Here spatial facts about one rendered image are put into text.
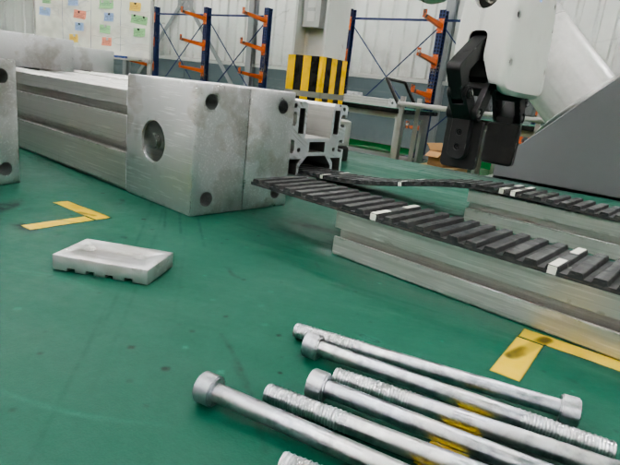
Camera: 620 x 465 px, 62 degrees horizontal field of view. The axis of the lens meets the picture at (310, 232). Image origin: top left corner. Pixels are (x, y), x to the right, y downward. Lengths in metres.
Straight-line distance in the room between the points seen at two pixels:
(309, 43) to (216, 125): 3.63
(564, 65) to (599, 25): 7.30
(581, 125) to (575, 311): 0.59
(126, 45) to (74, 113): 5.66
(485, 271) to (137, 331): 0.17
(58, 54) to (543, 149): 0.69
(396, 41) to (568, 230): 8.65
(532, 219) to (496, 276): 0.20
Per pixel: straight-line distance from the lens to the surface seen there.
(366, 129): 9.19
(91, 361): 0.20
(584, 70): 0.93
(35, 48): 0.76
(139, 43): 6.10
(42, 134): 0.60
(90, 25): 6.46
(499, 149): 0.53
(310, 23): 3.92
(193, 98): 0.37
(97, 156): 0.49
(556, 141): 0.85
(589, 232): 0.46
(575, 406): 0.20
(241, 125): 0.40
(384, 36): 9.19
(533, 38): 0.49
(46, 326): 0.23
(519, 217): 0.48
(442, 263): 0.29
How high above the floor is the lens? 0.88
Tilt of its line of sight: 16 degrees down
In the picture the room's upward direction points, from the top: 7 degrees clockwise
